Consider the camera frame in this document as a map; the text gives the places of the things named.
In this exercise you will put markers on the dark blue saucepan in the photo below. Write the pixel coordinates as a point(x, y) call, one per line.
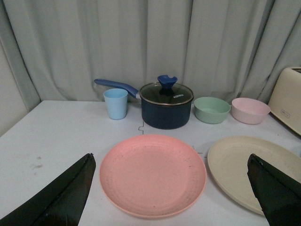
point(157, 116)

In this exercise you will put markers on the light blue cup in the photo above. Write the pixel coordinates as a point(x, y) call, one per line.
point(116, 102)

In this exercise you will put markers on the pink bowl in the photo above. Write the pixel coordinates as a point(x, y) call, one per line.
point(249, 111)

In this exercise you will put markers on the pink plate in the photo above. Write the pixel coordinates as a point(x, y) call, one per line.
point(152, 176)

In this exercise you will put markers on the cream toaster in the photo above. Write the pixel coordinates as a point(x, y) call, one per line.
point(285, 101)

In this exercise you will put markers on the grey curtain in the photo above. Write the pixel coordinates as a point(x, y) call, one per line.
point(54, 49)

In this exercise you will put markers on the green bowl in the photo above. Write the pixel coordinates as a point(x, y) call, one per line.
point(211, 110)

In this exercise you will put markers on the glass pot lid blue knob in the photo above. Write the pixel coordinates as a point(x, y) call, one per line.
point(166, 92)

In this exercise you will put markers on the cream plate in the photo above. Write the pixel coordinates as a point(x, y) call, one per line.
point(227, 160)

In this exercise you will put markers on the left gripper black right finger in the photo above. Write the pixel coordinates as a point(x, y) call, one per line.
point(278, 194)

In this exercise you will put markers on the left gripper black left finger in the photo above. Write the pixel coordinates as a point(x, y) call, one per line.
point(60, 203)

